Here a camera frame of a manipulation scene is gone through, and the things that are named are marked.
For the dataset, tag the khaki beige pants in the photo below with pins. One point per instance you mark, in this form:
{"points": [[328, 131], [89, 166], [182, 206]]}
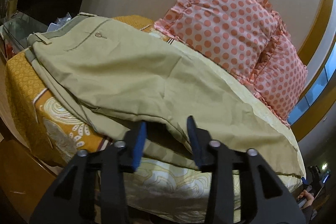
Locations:
{"points": [[113, 76]]}

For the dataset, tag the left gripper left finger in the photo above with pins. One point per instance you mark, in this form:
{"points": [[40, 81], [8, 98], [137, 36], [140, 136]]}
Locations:
{"points": [[93, 179]]}

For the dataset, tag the glass side table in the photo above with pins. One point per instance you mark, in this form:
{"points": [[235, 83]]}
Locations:
{"points": [[15, 31]]}

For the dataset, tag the rear pink polka-dot pillow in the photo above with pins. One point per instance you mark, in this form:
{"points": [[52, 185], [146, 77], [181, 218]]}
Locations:
{"points": [[279, 77]]}

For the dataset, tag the yellow patterned bed sheet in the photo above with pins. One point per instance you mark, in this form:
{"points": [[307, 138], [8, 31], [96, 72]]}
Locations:
{"points": [[52, 132]]}

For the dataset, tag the pink polka-dot pillow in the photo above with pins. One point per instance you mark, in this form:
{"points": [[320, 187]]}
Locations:
{"points": [[279, 77], [231, 33]]}

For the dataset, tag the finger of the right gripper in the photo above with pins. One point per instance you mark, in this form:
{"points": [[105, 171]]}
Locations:
{"points": [[304, 181]]}

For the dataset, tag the person right hand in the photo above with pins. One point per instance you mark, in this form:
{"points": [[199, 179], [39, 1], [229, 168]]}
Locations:
{"points": [[305, 200]]}

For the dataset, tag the front pink polka-dot pillow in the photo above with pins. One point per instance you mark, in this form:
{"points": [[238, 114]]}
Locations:
{"points": [[231, 33]]}

